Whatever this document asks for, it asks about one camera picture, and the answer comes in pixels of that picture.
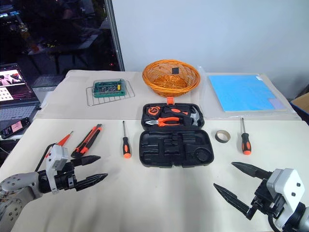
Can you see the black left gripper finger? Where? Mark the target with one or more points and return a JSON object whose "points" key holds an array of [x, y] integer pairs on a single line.
{"points": [[88, 160], [90, 181]]}

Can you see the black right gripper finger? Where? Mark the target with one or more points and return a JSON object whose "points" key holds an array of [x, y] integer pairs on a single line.
{"points": [[251, 170], [231, 198]]}

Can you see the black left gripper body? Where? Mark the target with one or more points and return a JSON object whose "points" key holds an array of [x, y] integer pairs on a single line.
{"points": [[65, 182]]}

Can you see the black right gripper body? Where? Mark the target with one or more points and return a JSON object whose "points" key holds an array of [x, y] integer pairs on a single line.
{"points": [[264, 200]]}

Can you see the orange black utility knife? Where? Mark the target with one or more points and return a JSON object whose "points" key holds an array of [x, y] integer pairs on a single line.
{"points": [[88, 140]]}

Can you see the orange black screwdriver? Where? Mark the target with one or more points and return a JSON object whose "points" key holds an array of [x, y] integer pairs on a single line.
{"points": [[127, 147], [246, 143]]}

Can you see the small orange test pen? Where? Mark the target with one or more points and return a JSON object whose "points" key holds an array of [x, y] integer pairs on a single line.
{"points": [[65, 139]]}

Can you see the roll of tape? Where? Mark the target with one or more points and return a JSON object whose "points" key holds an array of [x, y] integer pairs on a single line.
{"points": [[225, 140]]}

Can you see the black orange tool kit case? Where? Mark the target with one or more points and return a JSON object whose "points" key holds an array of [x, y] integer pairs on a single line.
{"points": [[169, 154]]}

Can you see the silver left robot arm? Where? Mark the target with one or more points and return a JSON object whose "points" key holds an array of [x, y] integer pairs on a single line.
{"points": [[17, 186]]}

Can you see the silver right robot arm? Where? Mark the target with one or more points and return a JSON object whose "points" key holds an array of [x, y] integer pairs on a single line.
{"points": [[301, 220]]}

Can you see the blue sheet in plastic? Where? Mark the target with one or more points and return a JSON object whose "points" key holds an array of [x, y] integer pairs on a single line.
{"points": [[290, 113]]}

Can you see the green screwdriver bit box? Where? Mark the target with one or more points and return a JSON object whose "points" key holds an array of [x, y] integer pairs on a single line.
{"points": [[108, 89]]}

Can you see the black smartphone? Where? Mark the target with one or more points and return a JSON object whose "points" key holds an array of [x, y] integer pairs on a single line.
{"points": [[14, 128]]}

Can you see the blue cutting mat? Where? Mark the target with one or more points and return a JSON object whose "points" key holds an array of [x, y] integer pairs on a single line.
{"points": [[241, 94]]}

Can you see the claw hammer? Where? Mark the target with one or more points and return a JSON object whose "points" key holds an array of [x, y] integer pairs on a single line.
{"points": [[195, 116]]}

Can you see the orange black tape measure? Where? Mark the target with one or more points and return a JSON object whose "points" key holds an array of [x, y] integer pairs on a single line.
{"points": [[153, 111]]}

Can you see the cardboard box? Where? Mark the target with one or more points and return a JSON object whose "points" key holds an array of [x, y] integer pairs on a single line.
{"points": [[303, 101]]}

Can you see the open laptop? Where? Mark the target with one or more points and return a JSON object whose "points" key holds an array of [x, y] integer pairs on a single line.
{"points": [[14, 106]]}

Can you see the orange wicker basket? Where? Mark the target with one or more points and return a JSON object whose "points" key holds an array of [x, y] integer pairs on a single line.
{"points": [[154, 84]]}

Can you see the small black square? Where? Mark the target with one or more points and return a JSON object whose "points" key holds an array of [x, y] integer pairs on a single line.
{"points": [[175, 70]]}

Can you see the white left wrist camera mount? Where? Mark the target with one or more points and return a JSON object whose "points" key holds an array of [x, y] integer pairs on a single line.
{"points": [[56, 159]]}

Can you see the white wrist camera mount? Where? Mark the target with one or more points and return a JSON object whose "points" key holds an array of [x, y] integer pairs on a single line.
{"points": [[56, 159], [289, 183]]}

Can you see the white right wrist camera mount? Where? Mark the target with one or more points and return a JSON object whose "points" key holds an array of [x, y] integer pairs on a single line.
{"points": [[289, 183]]}

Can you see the grey metal window post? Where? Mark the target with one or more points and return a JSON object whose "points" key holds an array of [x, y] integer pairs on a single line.
{"points": [[116, 36]]}

